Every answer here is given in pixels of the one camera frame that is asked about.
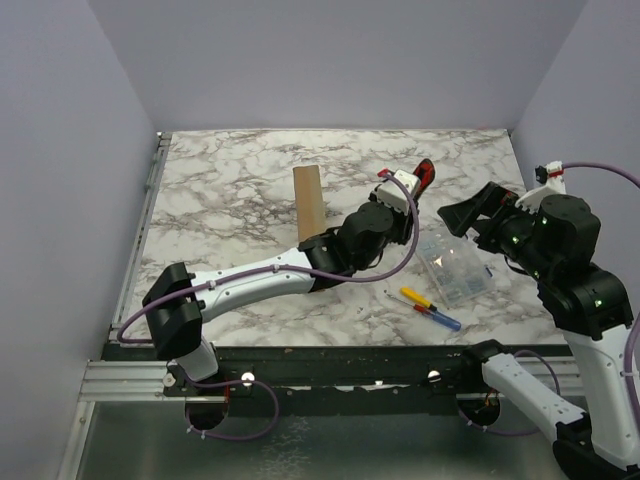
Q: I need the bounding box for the red black utility knife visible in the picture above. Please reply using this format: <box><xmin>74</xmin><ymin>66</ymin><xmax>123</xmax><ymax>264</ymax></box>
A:
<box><xmin>413</xmin><ymin>158</ymin><xmax>435</xmax><ymax>202</ymax></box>

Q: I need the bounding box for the brown cardboard express box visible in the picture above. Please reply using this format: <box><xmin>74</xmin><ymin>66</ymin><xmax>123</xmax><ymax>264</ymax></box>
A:
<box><xmin>293</xmin><ymin>165</ymin><xmax>326</xmax><ymax>242</ymax></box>

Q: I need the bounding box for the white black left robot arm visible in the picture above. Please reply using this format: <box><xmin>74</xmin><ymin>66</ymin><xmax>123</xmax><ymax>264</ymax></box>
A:
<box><xmin>143</xmin><ymin>201</ymin><xmax>418</xmax><ymax>395</ymax></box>

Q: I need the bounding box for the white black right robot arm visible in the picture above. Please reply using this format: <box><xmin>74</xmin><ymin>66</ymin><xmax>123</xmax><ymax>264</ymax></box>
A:
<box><xmin>438</xmin><ymin>182</ymin><xmax>639</xmax><ymax>479</ymax></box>

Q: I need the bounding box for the clear plastic parts box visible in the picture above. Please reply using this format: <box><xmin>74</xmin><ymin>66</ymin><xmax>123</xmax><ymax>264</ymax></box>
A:
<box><xmin>416</xmin><ymin>228</ymin><xmax>495</xmax><ymax>307</ymax></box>

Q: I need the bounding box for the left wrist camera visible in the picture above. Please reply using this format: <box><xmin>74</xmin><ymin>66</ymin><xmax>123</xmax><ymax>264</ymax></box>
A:
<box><xmin>373</xmin><ymin>170</ymin><xmax>421</xmax><ymax>216</ymax></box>

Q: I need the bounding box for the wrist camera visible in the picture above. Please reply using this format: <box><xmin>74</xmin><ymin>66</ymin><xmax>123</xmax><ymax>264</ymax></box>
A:
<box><xmin>515</xmin><ymin>161</ymin><xmax>566</xmax><ymax>212</ymax></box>
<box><xmin>373</xmin><ymin>170</ymin><xmax>421</xmax><ymax>216</ymax></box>

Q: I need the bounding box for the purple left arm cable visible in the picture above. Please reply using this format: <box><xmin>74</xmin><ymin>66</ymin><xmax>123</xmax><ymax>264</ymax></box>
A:
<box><xmin>116</xmin><ymin>177</ymin><xmax>421</xmax><ymax>345</ymax></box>

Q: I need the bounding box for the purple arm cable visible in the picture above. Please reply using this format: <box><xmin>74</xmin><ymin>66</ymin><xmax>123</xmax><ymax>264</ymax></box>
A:
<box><xmin>116</xmin><ymin>177</ymin><xmax>421</xmax><ymax>345</ymax></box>
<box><xmin>559</xmin><ymin>161</ymin><xmax>640</xmax><ymax>381</ymax></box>

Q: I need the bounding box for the yellow handled screwdriver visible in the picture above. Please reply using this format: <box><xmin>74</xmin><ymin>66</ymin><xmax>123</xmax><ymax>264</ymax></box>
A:
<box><xmin>400</xmin><ymin>287</ymin><xmax>437</xmax><ymax>310</ymax></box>

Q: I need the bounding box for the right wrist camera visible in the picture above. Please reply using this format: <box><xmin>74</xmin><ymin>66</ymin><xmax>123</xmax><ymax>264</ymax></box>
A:
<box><xmin>515</xmin><ymin>161</ymin><xmax>566</xmax><ymax>212</ymax></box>

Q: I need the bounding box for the blue red handled screwdriver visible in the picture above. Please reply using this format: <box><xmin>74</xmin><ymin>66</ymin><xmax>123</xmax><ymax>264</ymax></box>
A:
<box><xmin>386</xmin><ymin>292</ymin><xmax>462</xmax><ymax>332</ymax></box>

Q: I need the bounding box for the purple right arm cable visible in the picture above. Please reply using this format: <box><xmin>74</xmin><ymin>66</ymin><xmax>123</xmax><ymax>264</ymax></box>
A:
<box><xmin>559</xmin><ymin>161</ymin><xmax>640</xmax><ymax>381</ymax></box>

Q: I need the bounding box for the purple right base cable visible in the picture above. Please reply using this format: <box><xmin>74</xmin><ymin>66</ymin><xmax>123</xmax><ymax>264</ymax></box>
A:
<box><xmin>464</xmin><ymin>349</ymin><xmax>561</xmax><ymax>437</ymax></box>

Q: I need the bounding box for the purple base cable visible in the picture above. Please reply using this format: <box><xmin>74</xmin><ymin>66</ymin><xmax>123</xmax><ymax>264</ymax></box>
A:
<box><xmin>464</xmin><ymin>349</ymin><xmax>561</xmax><ymax>437</ymax></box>
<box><xmin>185</xmin><ymin>377</ymin><xmax>282</xmax><ymax>442</ymax></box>

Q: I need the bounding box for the black front mounting rail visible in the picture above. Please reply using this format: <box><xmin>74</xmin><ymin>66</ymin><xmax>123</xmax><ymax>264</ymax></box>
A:
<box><xmin>164</xmin><ymin>340</ymin><xmax>507</xmax><ymax>417</ymax></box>

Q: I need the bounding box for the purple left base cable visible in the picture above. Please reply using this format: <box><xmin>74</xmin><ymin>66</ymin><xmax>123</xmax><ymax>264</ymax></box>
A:
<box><xmin>185</xmin><ymin>377</ymin><xmax>282</xmax><ymax>442</ymax></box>

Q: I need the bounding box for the aluminium frame rail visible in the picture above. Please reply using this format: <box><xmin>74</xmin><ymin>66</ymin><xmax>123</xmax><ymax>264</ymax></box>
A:
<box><xmin>79</xmin><ymin>132</ymin><xmax>171</xmax><ymax>401</ymax></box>

